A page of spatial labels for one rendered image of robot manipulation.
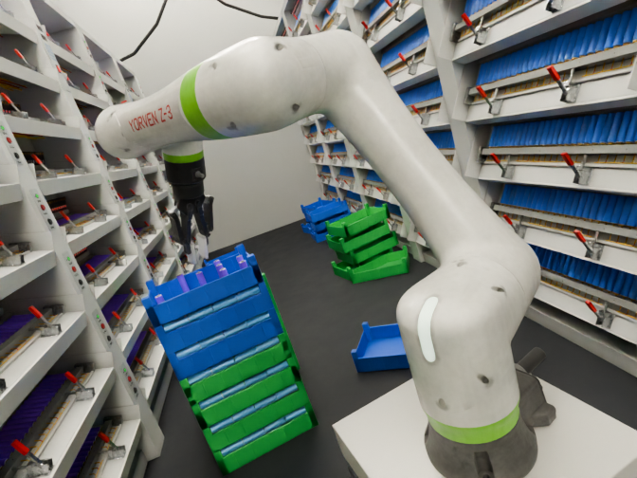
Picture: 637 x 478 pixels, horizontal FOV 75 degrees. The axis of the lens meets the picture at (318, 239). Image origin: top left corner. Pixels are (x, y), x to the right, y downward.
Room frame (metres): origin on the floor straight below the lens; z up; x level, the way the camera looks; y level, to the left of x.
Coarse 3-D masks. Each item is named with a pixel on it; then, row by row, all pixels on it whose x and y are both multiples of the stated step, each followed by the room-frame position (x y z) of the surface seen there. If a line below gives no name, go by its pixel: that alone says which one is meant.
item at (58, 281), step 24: (0, 120) 1.22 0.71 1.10; (0, 144) 1.16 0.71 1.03; (24, 168) 1.22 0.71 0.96; (24, 192) 1.16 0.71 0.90; (0, 216) 1.15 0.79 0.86; (24, 216) 1.16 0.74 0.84; (24, 288) 1.14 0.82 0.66; (48, 288) 1.15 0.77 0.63; (72, 288) 1.16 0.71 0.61; (96, 336) 1.16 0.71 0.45; (120, 360) 1.22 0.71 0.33; (120, 384) 1.16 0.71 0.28; (144, 408) 1.22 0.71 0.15; (144, 432) 1.16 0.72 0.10
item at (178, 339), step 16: (240, 304) 1.04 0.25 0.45; (256, 304) 1.05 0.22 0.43; (272, 304) 1.06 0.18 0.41; (208, 320) 1.02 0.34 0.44; (224, 320) 1.03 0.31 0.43; (240, 320) 1.04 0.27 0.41; (160, 336) 0.98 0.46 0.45; (176, 336) 0.99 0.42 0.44; (192, 336) 1.00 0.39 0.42; (208, 336) 1.01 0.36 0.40
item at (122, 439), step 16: (112, 416) 1.14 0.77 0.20; (128, 416) 1.15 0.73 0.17; (96, 432) 1.08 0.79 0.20; (112, 432) 1.10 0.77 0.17; (128, 432) 1.09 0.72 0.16; (96, 448) 1.00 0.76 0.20; (112, 448) 1.00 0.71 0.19; (128, 448) 1.03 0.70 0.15; (80, 464) 0.95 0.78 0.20; (96, 464) 0.97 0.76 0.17; (112, 464) 0.97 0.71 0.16; (128, 464) 0.99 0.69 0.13
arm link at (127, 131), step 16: (176, 80) 0.68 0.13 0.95; (160, 96) 0.70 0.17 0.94; (176, 96) 0.64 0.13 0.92; (112, 112) 0.84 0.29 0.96; (128, 112) 0.79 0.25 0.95; (144, 112) 0.74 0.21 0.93; (160, 112) 0.69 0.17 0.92; (176, 112) 0.65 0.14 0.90; (96, 128) 0.86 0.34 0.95; (112, 128) 0.83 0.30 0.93; (128, 128) 0.79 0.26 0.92; (144, 128) 0.75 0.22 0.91; (160, 128) 0.72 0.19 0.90; (176, 128) 0.68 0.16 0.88; (192, 128) 0.65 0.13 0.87; (112, 144) 0.85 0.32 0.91; (128, 144) 0.82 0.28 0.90; (144, 144) 0.80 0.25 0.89; (160, 144) 0.78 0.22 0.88
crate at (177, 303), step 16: (192, 272) 1.20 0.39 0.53; (208, 272) 1.22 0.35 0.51; (240, 272) 1.05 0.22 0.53; (256, 272) 1.06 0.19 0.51; (160, 288) 1.18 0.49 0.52; (176, 288) 1.19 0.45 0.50; (192, 288) 1.20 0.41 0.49; (208, 288) 1.02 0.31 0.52; (224, 288) 1.03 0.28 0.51; (240, 288) 1.04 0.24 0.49; (144, 304) 0.98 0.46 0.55; (160, 304) 0.99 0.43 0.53; (176, 304) 1.00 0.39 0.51; (192, 304) 1.01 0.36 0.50; (208, 304) 1.02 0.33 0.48; (160, 320) 0.99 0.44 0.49
